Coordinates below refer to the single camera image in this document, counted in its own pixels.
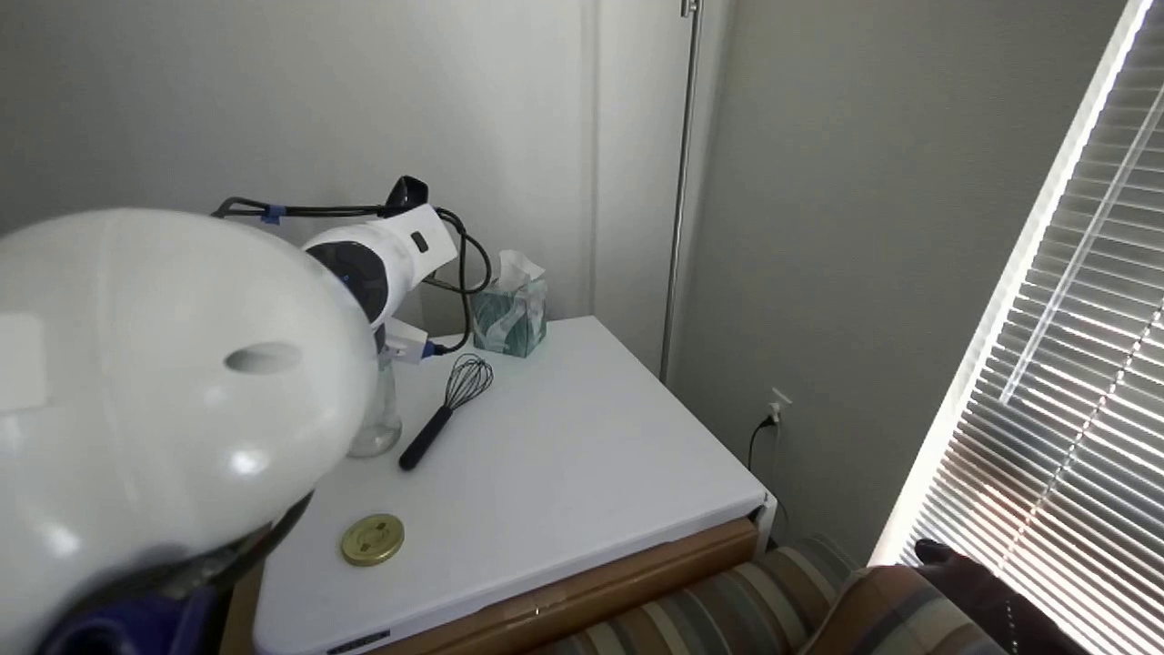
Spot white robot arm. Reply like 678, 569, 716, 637
0, 207, 455, 655

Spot green patterned tissue box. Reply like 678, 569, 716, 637
470, 252, 549, 358

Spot clear glass jar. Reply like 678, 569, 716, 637
349, 358, 402, 460

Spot gold jar lid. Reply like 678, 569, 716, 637
338, 512, 402, 569

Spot striped sofa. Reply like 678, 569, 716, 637
529, 539, 1086, 655

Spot white window blinds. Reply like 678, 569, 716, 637
874, 0, 1164, 655

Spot black wire whisk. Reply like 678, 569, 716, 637
397, 355, 495, 469

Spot white wall outlet plug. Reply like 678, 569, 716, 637
744, 385, 794, 469

